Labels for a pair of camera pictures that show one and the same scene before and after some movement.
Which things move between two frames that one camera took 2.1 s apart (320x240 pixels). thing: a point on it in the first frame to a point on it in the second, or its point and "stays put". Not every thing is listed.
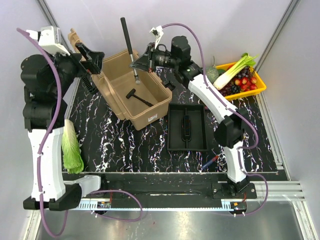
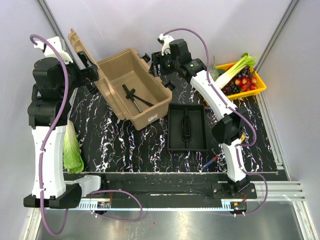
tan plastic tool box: x=134 y=95 stays put
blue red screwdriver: x=214 y=159 stays put
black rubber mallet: x=131 y=93 stays put
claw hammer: x=124 y=27 to x=132 y=97
